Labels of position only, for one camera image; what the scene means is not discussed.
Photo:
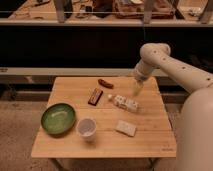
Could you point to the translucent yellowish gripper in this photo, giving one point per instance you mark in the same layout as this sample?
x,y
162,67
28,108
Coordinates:
x,y
137,87

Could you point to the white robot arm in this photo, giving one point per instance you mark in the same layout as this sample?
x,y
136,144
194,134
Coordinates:
x,y
195,135

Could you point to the brown sausage toy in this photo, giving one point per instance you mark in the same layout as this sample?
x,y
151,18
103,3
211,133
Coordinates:
x,y
105,84

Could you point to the brown snack bar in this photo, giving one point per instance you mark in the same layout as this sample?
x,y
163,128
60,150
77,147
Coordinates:
x,y
95,96

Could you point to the wooden table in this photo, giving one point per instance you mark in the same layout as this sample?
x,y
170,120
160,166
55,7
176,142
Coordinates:
x,y
154,137

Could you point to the white sponge block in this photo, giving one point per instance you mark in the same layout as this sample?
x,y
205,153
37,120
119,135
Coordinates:
x,y
126,128

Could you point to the clear plastic cup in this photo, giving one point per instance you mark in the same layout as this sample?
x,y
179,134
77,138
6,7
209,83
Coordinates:
x,y
86,129

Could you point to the green ceramic bowl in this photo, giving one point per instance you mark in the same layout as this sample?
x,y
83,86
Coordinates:
x,y
58,119

